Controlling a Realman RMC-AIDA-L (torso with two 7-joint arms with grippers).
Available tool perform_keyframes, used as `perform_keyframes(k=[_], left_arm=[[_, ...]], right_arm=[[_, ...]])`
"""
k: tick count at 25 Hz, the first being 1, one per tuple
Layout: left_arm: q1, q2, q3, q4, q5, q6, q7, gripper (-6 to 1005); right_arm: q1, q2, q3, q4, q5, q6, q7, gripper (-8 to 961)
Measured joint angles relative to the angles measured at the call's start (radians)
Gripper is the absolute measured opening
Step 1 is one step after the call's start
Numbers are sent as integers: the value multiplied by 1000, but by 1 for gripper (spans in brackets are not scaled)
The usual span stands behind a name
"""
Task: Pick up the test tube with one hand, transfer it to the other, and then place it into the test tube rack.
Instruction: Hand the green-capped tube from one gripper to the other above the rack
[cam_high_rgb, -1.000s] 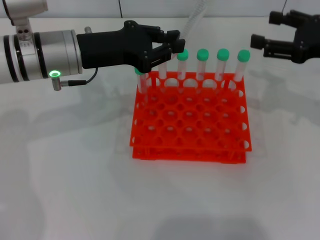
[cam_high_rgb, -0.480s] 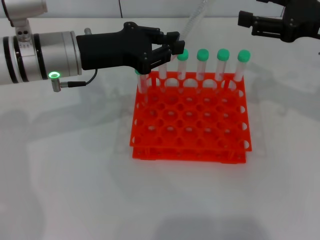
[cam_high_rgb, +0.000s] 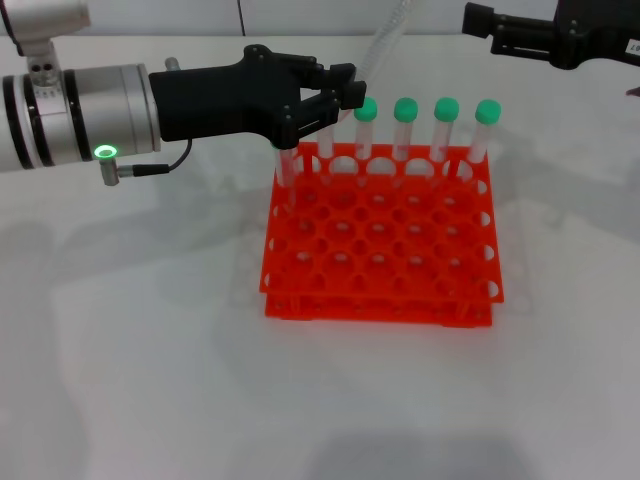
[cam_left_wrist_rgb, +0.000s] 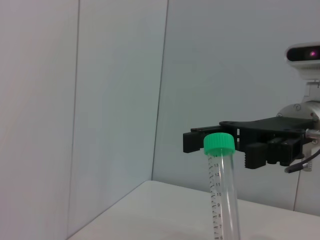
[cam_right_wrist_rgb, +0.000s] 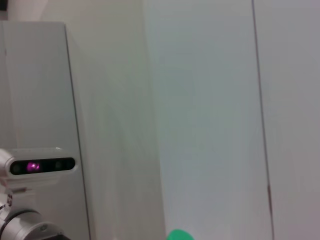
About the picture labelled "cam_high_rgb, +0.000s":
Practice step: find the orange test tube rack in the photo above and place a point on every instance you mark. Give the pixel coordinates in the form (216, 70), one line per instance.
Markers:
(350, 296)

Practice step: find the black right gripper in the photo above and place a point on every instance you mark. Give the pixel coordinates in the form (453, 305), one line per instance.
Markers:
(595, 30)

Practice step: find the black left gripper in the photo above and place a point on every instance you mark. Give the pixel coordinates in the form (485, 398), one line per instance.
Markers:
(215, 102)

